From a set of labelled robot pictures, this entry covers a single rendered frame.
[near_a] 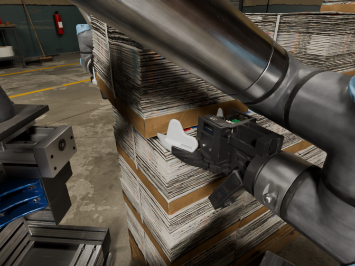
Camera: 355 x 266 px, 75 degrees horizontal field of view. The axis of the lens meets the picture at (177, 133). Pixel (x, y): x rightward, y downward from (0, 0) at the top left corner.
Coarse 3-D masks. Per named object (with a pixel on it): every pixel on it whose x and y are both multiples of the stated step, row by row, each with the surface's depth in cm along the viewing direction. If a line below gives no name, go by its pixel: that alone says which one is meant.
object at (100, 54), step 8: (96, 24) 61; (96, 32) 63; (104, 32) 56; (96, 40) 65; (104, 40) 58; (96, 48) 66; (104, 48) 59; (96, 56) 67; (104, 56) 60; (96, 64) 69; (104, 64) 61; (104, 72) 63; (104, 80) 67
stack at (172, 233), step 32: (128, 128) 70; (192, 128) 53; (160, 160) 55; (320, 160) 100; (128, 192) 87; (160, 192) 60; (128, 224) 104; (160, 224) 67; (192, 224) 66; (224, 224) 77; (256, 224) 90; (160, 256) 75; (224, 256) 87; (256, 256) 103
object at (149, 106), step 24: (120, 48) 48; (144, 48) 40; (120, 72) 50; (144, 72) 42; (168, 72) 44; (120, 96) 56; (144, 96) 44; (168, 96) 46; (192, 96) 50; (216, 96) 53; (144, 120) 46
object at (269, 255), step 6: (270, 252) 28; (264, 258) 28; (270, 258) 28; (276, 258) 28; (282, 258) 28; (264, 264) 27; (270, 264) 27; (276, 264) 27; (282, 264) 27; (288, 264) 27
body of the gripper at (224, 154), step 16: (240, 112) 37; (208, 128) 35; (224, 128) 32; (240, 128) 33; (256, 128) 33; (208, 144) 36; (224, 144) 33; (240, 144) 31; (256, 144) 29; (272, 144) 30; (208, 160) 36; (224, 160) 34; (240, 160) 33; (256, 160) 29
